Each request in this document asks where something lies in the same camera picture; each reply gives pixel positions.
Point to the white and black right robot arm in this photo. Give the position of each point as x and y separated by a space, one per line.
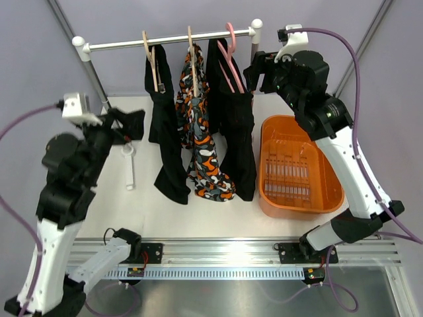
327 122

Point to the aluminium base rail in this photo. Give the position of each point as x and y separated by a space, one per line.
261 252

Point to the beige wooden hanger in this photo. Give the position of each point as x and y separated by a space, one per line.
192 62
150 55

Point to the orange plastic laundry basket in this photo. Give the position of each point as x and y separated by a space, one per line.
296 181

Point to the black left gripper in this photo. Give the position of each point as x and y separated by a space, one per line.
132 123

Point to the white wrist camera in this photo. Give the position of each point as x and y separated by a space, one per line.
76 110
293 41

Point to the black shorts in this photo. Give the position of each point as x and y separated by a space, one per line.
171 179
231 115

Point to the orange camouflage shorts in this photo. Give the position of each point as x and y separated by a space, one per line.
194 132

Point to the white slotted cable duct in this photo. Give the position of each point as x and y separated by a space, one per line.
208 273

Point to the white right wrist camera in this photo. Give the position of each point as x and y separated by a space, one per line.
293 41

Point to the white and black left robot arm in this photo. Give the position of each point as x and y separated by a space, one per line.
74 166

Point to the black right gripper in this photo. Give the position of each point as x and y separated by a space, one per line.
265 65

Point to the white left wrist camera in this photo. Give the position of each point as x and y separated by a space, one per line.
76 110

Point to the pink plastic hanger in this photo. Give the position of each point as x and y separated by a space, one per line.
227 54

